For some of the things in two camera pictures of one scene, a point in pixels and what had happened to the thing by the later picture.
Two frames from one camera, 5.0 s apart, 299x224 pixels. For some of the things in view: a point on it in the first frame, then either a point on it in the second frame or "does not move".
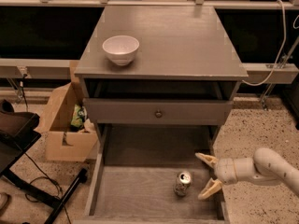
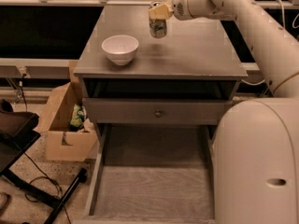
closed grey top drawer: [159, 111] does not move
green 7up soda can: [182, 182] -> [158, 27]
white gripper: [225, 171] -> [178, 6]
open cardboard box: [62, 143] does not move
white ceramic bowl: [121, 49] does not move
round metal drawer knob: [158, 114] does not move
